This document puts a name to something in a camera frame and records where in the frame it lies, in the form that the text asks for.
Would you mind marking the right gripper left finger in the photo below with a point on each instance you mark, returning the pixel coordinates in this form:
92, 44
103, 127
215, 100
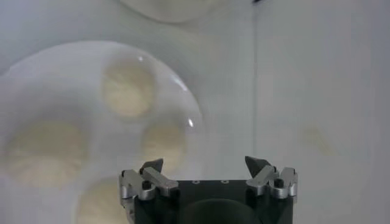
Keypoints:
158, 179

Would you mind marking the white round plate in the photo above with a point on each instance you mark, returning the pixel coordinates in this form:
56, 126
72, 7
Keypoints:
76, 91

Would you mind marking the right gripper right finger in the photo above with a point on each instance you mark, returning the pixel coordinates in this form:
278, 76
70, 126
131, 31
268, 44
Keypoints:
263, 179

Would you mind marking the cream electric cooker base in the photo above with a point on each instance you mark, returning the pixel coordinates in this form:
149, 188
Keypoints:
173, 9

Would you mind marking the white steamed baozi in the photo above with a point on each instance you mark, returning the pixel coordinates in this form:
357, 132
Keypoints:
97, 204
163, 141
128, 88
45, 152

